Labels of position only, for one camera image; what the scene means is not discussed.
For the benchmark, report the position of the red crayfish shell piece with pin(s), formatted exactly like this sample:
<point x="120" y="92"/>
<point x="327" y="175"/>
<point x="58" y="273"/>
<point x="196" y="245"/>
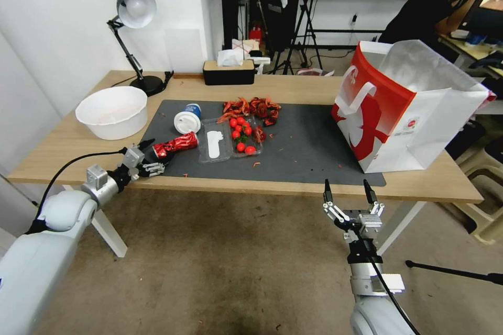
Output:
<point x="259" y="134"/>

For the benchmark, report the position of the black tripod stand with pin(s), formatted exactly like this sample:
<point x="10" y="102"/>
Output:
<point x="304" y="25"/>

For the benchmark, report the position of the black desk lamp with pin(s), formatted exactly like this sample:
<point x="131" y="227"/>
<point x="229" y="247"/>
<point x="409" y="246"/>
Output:
<point x="135" y="7"/>

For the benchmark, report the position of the red white delivery bag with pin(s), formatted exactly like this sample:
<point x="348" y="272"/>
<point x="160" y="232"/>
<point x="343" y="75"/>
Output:
<point x="393" y="115"/>

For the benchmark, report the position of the crushed red drink can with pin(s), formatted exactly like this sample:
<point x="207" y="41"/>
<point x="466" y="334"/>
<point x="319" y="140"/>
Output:
<point x="180" y="142"/>

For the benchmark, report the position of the black tissue box wooden lid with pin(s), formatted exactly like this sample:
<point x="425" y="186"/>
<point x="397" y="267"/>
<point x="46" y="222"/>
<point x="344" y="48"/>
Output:
<point x="228" y="74"/>

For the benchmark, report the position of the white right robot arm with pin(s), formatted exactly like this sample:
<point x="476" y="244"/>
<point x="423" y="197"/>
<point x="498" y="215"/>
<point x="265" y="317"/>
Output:
<point x="367" y="280"/>

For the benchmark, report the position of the red fire extinguisher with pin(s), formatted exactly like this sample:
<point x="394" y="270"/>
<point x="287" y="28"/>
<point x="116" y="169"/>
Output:
<point x="256" y="32"/>

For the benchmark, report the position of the pink shrimp shell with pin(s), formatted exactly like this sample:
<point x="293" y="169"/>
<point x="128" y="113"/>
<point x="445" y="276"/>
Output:
<point x="225" y="117"/>

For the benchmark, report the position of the black tripod leg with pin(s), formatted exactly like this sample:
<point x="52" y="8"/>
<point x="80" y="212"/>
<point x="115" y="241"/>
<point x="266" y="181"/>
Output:
<point x="456" y="271"/>

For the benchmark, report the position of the white plastic bowl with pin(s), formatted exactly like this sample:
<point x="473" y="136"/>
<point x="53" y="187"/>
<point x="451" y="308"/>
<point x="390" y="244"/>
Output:
<point x="112" y="113"/>

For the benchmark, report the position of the cardboard box red tape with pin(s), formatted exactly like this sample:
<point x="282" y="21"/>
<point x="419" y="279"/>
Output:
<point x="241" y="45"/>

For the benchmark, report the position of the green leaf sprig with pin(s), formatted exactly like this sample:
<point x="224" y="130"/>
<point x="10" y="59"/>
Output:
<point x="243" y="139"/>

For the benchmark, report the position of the dark grey table mat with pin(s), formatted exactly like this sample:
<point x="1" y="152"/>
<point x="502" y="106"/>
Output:
<point x="306" y="142"/>

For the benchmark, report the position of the wooden table white legs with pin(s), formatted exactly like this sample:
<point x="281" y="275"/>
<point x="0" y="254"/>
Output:
<point x="298" y="87"/>

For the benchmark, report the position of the small white box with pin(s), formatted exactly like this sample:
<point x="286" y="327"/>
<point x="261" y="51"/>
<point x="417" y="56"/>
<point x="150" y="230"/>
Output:
<point x="261" y="64"/>

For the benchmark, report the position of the beige plastic stool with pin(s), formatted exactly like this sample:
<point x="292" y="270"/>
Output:
<point x="485" y="201"/>

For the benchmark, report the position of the clear disposable takeout box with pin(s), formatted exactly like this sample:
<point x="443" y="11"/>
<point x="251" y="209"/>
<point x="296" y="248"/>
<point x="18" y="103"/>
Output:
<point x="226" y="152"/>

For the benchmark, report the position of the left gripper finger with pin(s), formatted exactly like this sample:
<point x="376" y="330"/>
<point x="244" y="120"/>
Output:
<point x="146" y="144"/>
<point x="154" y="168"/>

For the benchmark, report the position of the wooden office desk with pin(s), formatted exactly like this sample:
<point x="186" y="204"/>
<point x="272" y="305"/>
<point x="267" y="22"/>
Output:
<point x="467" y="50"/>

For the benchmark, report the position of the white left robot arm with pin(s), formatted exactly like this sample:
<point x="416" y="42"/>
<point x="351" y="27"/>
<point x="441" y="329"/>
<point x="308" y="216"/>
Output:
<point x="43" y="240"/>

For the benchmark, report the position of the dark red crayfish shell heap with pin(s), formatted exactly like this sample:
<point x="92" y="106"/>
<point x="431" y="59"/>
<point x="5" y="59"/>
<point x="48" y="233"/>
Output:
<point x="265" y="109"/>

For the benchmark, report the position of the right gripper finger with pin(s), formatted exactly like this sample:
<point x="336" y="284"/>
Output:
<point x="332" y="209"/>
<point x="373" y="201"/>

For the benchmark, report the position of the white blue paper cup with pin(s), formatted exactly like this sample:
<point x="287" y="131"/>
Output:
<point x="188" y="120"/>

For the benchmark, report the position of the person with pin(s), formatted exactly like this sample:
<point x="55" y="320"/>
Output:
<point x="424" y="9"/>

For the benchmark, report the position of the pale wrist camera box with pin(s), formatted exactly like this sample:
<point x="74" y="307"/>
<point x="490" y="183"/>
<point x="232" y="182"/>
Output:
<point x="133" y="156"/>
<point x="371" y="222"/>

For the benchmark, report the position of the white tissue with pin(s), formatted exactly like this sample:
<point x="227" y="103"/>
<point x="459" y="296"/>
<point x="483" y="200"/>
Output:
<point x="230" y="57"/>

